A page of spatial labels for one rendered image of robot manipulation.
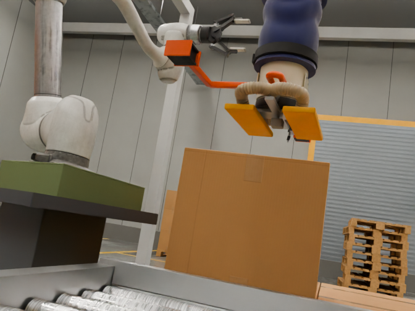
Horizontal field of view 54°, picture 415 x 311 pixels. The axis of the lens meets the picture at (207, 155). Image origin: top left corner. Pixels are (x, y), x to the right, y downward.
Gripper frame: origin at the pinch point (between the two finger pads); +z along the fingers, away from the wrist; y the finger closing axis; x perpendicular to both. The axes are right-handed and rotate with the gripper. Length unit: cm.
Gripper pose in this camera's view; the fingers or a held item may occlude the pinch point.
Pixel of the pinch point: (245, 35)
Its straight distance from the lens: 190.0
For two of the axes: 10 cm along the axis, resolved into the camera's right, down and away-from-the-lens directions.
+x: -2.7, -2.0, -9.4
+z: 9.5, 1.0, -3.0
